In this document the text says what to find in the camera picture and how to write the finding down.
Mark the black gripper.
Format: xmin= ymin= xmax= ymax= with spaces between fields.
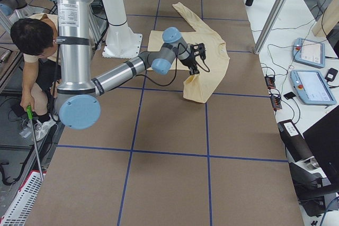
xmin=185 ymin=43 xmax=206 ymax=75

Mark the cream long sleeve t-shirt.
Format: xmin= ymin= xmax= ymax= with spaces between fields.
xmin=147 ymin=2 xmax=230 ymax=104

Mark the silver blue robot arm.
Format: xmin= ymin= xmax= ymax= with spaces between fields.
xmin=1 ymin=0 xmax=28 ymax=16
xmin=55 ymin=0 xmax=206 ymax=130

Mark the brown paper table mat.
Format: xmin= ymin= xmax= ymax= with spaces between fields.
xmin=26 ymin=0 xmax=304 ymax=225

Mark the upper teach pendant tablet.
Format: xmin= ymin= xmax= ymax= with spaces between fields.
xmin=292 ymin=38 xmax=325 ymax=68

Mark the teach pendant tablet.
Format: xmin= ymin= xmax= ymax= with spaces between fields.
xmin=290 ymin=70 xmax=337 ymax=105
xmin=292 ymin=38 xmax=325 ymax=68

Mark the lower teach pendant tablet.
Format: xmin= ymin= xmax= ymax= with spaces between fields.
xmin=290 ymin=70 xmax=337 ymax=105

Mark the black brown cylinder device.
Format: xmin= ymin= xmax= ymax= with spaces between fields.
xmin=277 ymin=120 xmax=313 ymax=162

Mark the black power adapter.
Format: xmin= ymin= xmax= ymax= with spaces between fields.
xmin=325 ymin=68 xmax=338 ymax=82

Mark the black monitor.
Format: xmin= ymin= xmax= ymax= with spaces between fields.
xmin=303 ymin=107 xmax=339 ymax=183

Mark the wooden beam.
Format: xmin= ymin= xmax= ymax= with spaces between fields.
xmin=312 ymin=0 xmax=338 ymax=37

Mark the person in beige shirt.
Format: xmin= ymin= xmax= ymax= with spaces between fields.
xmin=10 ymin=13 xmax=61 ymax=141

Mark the white plastic basket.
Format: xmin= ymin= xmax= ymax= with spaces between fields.
xmin=1 ymin=170 xmax=42 ymax=225

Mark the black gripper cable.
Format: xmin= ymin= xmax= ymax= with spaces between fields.
xmin=141 ymin=42 xmax=211 ymax=87

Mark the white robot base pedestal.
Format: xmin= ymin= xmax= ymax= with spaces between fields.
xmin=102 ymin=0 xmax=142 ymax=58

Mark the aluminium frame post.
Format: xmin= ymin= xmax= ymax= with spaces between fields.
xmin=254 ymin=0 xmax=286 ymax=55

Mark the green handled grabber stick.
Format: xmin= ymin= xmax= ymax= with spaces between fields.
xmin=26 ymin=105 xmax=43 ymax=182

